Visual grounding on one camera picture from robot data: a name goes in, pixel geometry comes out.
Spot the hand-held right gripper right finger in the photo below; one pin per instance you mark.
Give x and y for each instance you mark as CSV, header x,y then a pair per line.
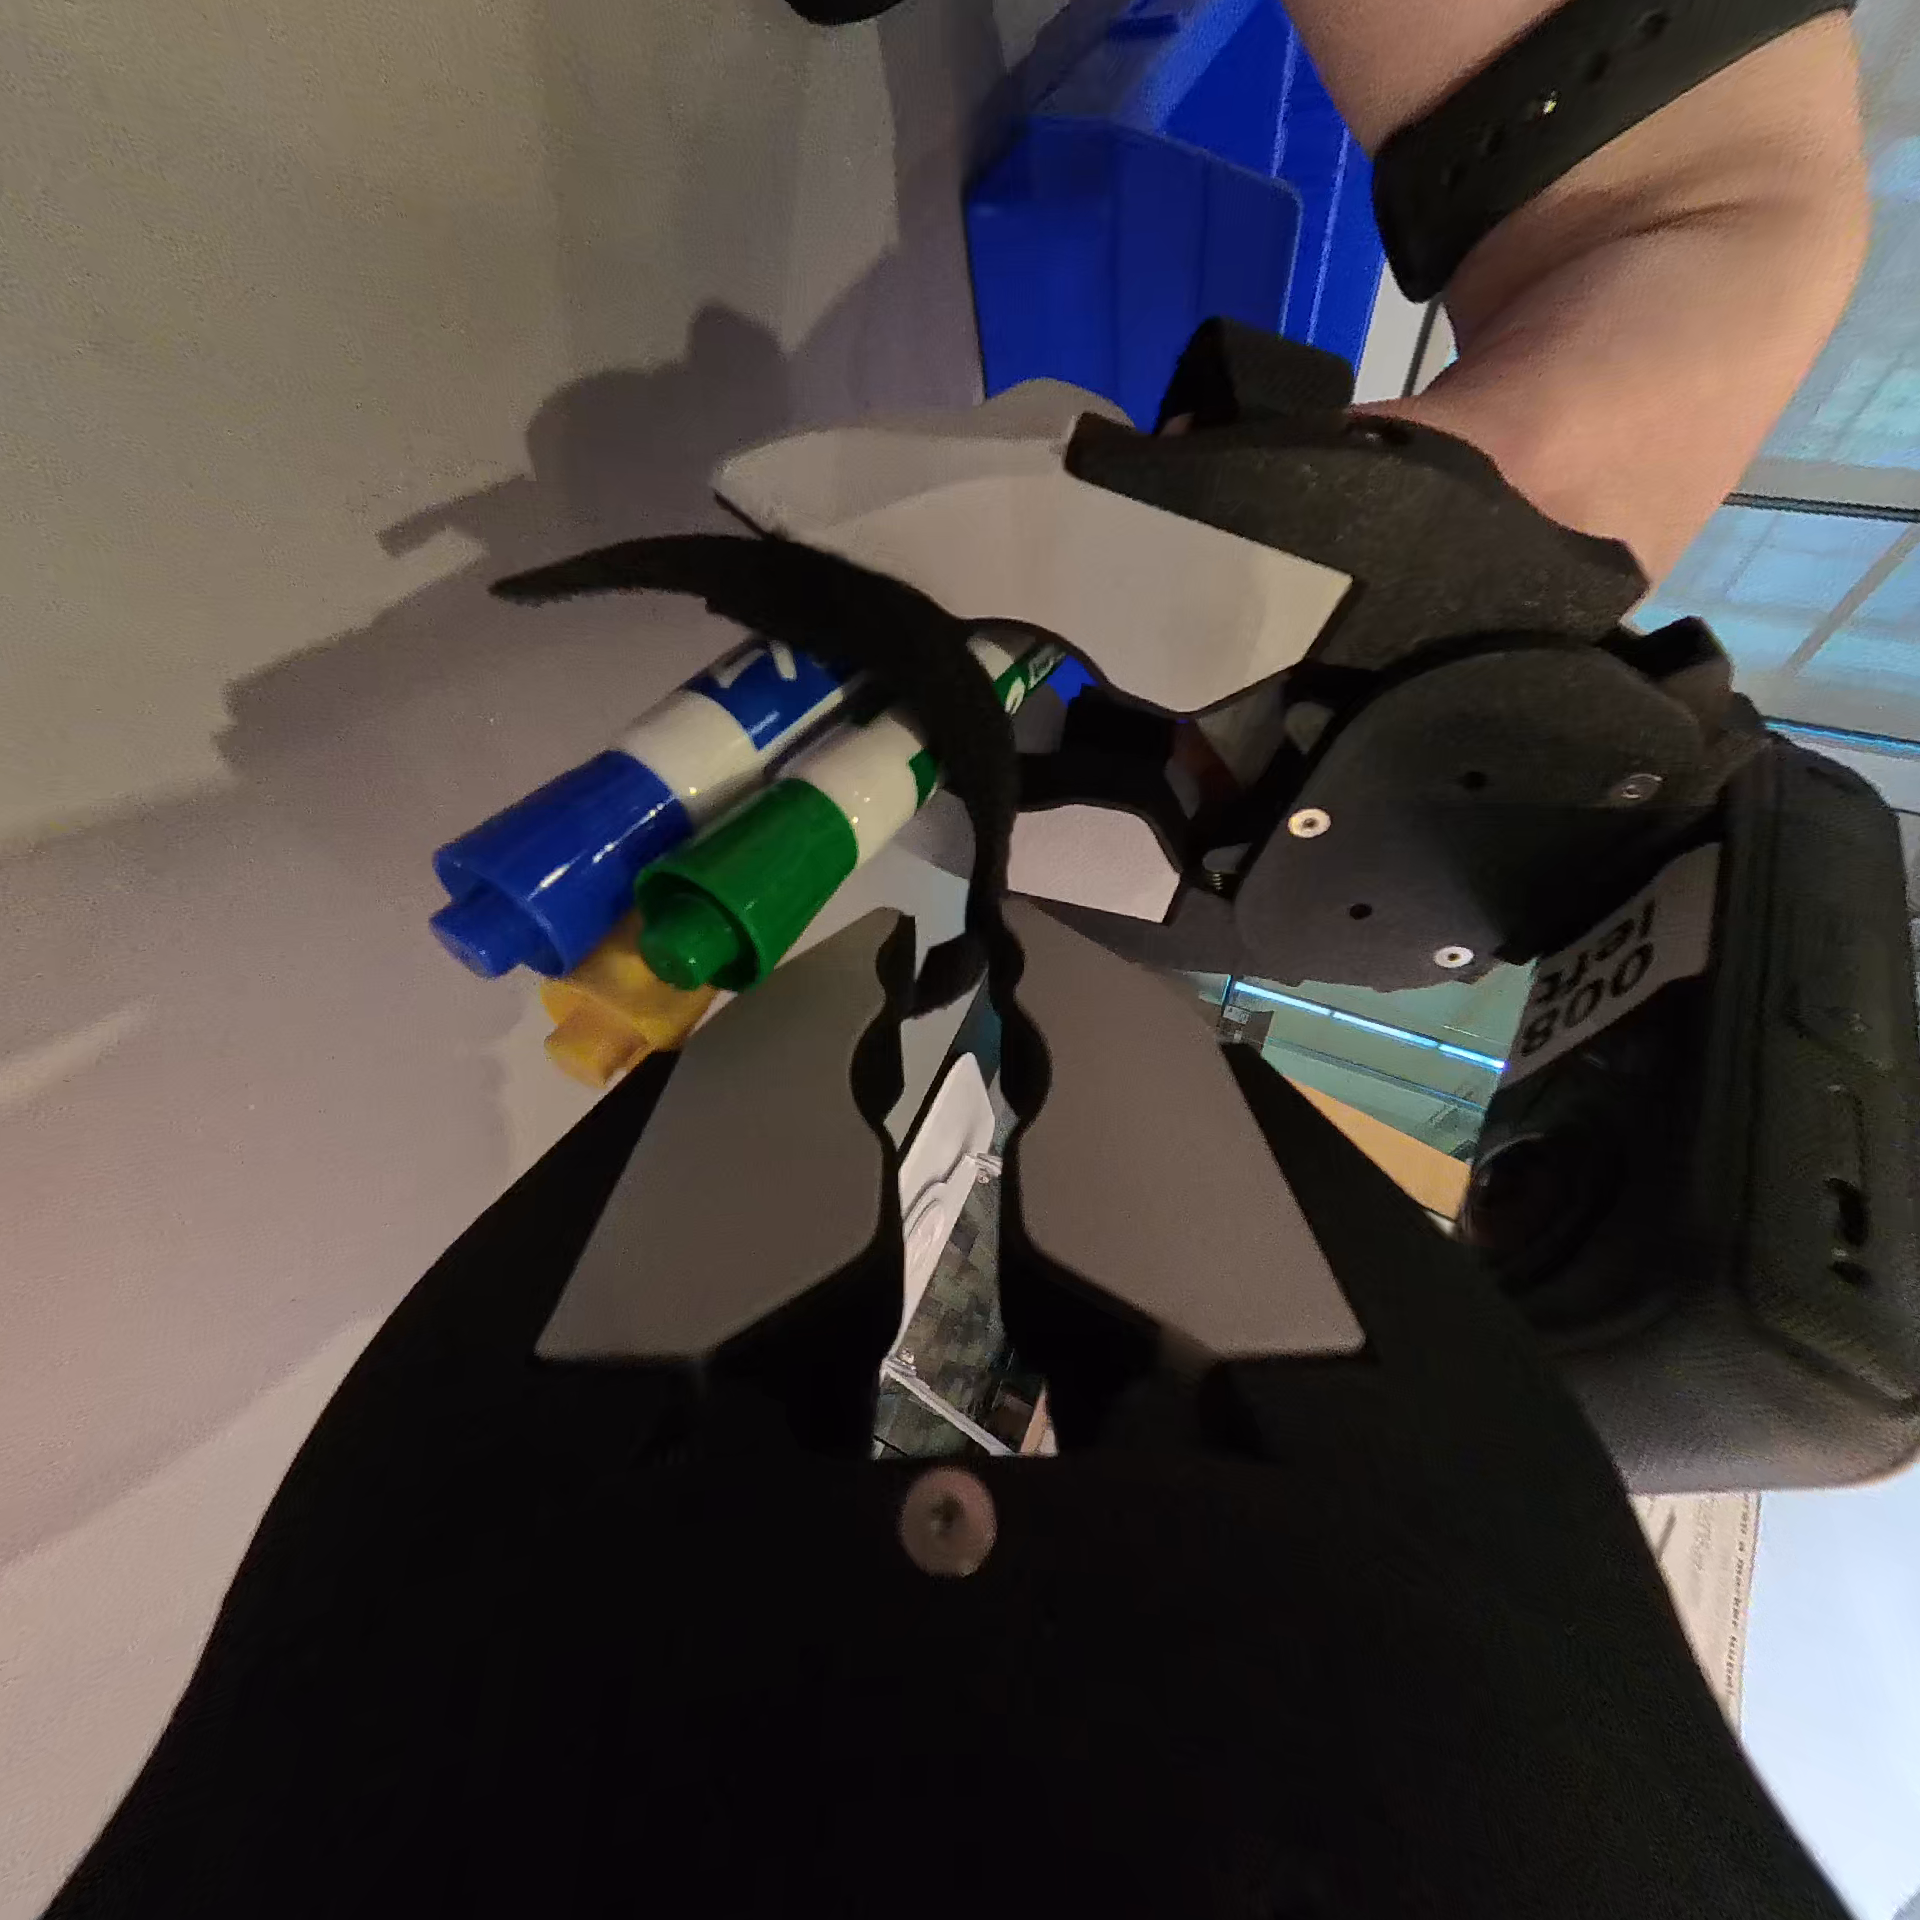
x,y
1172,1185

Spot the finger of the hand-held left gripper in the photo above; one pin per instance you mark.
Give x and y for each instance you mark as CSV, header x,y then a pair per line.
x,y
1050,553
1102,864

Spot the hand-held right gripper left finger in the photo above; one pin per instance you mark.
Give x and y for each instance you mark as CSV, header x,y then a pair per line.
x,y
733,1154

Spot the yellow marker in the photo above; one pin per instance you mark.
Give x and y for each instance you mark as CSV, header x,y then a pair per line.
x,y
615,1020

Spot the green dry erase marker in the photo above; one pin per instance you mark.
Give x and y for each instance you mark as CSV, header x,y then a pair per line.
x,y
764,885

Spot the blue dry erase marker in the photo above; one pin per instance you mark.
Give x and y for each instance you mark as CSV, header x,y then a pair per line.
x,y
584,854

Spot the blue plastic bin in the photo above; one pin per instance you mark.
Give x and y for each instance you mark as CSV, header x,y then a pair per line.
x,y
1125,225

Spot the large grid window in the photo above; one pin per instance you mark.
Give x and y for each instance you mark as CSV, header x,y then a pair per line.
x,y
1815,584

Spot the black wrist band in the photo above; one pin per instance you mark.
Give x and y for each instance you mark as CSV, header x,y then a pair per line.
x,y
1575,134

